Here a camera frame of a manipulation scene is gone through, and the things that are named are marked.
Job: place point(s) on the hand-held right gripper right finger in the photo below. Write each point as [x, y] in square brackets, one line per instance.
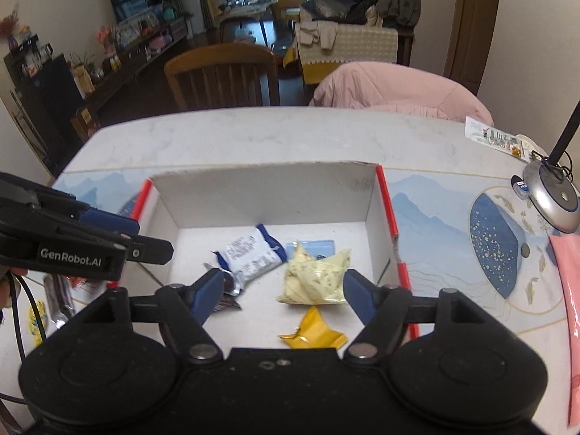
[358, 297]

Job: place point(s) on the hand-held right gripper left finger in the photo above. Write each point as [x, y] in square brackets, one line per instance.
[206, 294]

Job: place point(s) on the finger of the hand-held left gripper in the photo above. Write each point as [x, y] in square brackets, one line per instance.
[149, 251]
[111, 224]

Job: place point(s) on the pale yellow snack packet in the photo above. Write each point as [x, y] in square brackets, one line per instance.
[317, 276]

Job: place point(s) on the silver snack bar packet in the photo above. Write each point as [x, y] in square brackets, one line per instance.
[59, 299]

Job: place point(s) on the yellow candy packet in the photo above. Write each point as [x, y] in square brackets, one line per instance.
[312, 330]

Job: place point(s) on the white blue snack packet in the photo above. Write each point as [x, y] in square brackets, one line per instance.
[251, 253]

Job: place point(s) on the light blue snack packet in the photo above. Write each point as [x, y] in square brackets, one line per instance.
[317, 248]

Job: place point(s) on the red cardboard box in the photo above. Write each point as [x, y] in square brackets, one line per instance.
[272, 199]

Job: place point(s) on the person's left hand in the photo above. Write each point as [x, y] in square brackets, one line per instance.
[7, 290]

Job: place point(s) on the brown cardboard box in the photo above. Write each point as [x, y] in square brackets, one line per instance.
[85, 124]

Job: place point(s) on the black cabinet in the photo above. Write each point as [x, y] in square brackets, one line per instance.
[50, 95]

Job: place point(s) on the orange paper bag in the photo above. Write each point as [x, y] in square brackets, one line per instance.
[82, 79]

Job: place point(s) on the dark wooden TV cabinet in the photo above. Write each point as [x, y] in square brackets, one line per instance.
[136, 61]

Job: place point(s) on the pink flowers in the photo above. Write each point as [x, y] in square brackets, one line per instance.
[105, 38]

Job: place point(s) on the pink toy bag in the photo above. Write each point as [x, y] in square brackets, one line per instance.
[158, 41]

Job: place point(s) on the small blue white object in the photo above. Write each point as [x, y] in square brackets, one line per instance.
[520, 186]

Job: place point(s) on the wooden chair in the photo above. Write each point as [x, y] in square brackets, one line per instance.
[217, 59]

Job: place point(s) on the white printed packet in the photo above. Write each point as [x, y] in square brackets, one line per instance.
[489, 136]

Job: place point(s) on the pink jacket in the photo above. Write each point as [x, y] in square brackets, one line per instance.
[398, 90]

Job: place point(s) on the pink packet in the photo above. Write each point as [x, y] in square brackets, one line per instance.
[572, 290]

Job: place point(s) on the silver desk lamp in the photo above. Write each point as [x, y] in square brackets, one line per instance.
[553, 195]

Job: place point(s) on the sofa with cream cover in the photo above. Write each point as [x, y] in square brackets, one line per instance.
[358, 45]

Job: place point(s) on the beige garment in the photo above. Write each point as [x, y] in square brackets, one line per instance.
[317, 34]

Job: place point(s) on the yellow armchair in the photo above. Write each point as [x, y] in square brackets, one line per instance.
[285, 4]

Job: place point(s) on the pile of clothes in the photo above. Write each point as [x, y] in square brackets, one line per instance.
[398, 0]

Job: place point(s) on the wooden door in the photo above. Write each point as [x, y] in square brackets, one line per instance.
[475, 18]

